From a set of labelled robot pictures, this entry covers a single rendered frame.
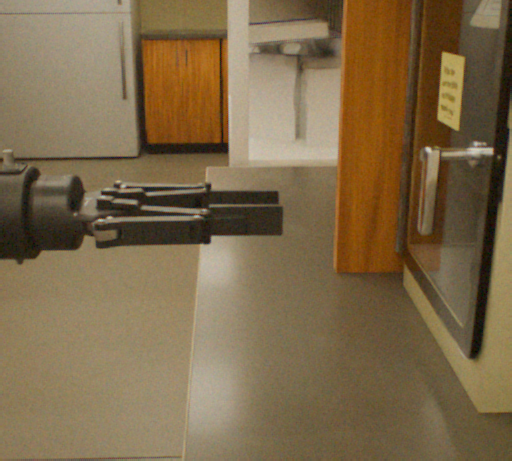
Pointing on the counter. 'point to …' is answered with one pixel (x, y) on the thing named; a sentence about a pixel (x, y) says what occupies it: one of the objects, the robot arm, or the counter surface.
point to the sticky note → (451, 89)
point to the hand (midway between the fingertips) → (247, 211)
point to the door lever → (433, 155)
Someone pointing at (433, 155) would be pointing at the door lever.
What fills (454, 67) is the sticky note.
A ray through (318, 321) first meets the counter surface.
